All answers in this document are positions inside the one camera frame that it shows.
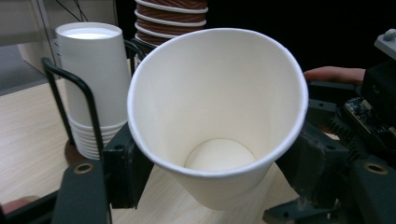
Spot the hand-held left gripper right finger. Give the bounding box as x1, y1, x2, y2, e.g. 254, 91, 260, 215
275, 120, 350, 204

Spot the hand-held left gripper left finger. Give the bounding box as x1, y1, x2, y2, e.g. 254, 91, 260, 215
102, 121, 156, 210

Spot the black double cup holder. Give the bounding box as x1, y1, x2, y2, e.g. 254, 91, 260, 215
41, 38, 151, 166

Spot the stack of white cups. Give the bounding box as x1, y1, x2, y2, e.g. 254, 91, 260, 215
53, 21, 133, 161

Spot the white paper cup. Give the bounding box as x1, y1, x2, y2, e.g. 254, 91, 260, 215
126, 27, 310, 212

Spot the stack of brown cups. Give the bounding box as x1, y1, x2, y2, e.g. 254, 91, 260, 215
134, 0, 209, 48

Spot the bundle of black cables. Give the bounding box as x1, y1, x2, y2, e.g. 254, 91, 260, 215
55, 0, 91, 23

